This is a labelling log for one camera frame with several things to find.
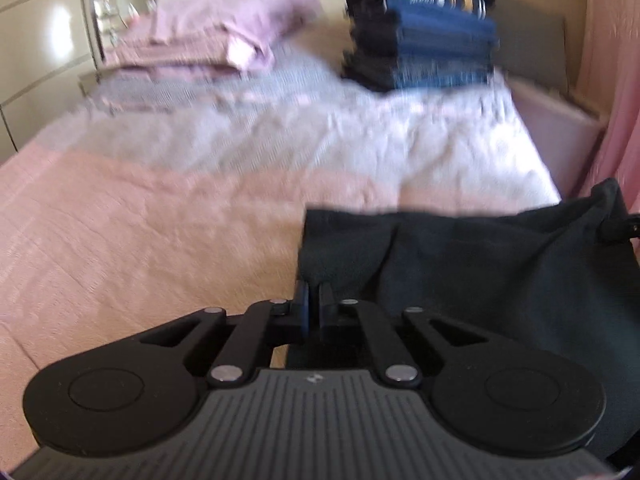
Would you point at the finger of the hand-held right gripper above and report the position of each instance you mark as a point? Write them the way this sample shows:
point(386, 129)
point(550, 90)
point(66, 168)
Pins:
point(620, 230)

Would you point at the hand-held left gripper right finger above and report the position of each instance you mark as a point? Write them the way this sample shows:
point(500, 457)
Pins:
point(320, 310)

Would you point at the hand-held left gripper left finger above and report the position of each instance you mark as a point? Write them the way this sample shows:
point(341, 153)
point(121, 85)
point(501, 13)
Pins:
point(301, 312)

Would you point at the black garment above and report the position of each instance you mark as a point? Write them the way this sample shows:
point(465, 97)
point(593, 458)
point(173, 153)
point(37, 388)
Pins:
point(475, 270)

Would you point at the stack of folded dark clothes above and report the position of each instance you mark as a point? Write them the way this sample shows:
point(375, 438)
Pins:
point(425, 30)

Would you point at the pale pink bedside box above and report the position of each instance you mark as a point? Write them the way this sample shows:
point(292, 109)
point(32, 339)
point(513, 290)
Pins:
point(560, 130)

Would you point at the pink curtain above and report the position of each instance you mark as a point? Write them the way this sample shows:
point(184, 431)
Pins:
point(607, 60)

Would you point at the pink and white bedspread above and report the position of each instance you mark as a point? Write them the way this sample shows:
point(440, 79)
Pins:
point(200, 170)

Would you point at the grey cushion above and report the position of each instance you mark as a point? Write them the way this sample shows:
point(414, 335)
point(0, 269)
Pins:
point(535, 45)

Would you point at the pink folded blanket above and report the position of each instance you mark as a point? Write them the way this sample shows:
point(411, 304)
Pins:
point(215, 30)

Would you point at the glossy beige wardrobe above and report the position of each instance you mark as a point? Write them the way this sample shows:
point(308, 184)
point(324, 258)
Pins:
point(35, 45)

